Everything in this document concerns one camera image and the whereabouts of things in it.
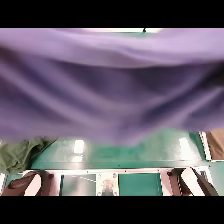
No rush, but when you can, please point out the dark green garment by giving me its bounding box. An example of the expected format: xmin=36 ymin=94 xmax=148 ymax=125
xmin=0 ymin=136 xmax=58 ymax=176

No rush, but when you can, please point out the silver frame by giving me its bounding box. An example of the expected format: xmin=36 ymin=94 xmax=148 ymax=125
xmin=0 ymin=130 xmax=224 ymax=197

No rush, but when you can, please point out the purple T-shirt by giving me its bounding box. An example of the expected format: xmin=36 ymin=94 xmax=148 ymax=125
xmin=0 ymin=28 xmax=224 ymax=148

